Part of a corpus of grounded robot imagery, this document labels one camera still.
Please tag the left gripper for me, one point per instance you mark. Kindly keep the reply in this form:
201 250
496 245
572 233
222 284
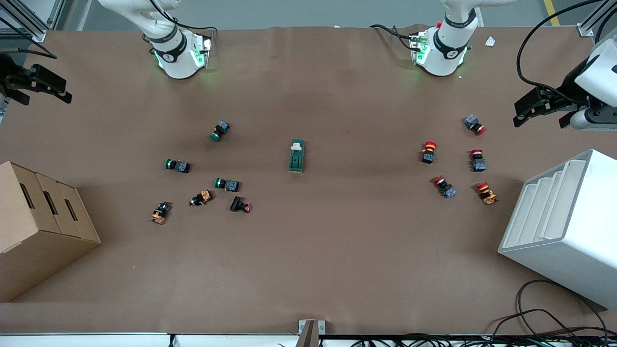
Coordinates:
571 88

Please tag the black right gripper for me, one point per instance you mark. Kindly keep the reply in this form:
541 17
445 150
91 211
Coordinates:
9 73

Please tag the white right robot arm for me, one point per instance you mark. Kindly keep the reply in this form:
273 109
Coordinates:
176 62

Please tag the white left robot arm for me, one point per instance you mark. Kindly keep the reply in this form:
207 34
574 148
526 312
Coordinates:
443 53

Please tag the red emergency button blue block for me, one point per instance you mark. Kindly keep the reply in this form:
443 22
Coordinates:
477 161
445 187
475 124

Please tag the white paper scrap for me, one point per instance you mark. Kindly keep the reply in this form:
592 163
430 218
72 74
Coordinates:
490 41

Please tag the red emergency button orange block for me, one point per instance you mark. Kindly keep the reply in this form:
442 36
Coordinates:
486 193
428 152

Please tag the white slotted storage rack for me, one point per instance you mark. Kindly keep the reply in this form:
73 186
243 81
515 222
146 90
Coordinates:
573 241

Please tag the brown cardboard box with slots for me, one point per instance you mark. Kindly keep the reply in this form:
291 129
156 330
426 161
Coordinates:
43 231

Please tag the green push button blue block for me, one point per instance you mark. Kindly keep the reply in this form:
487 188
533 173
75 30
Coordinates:
227 184
220 131
178 166

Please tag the aluminium frame profile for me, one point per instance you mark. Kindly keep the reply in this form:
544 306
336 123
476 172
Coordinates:
585 30
36 33

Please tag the black selector switch orange block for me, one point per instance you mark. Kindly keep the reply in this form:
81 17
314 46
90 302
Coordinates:
160 213
201 197

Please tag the black switch with red lens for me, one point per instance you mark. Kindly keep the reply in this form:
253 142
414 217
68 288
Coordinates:
239 204

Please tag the metal table edge bracket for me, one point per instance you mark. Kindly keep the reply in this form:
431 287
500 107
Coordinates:
308 335

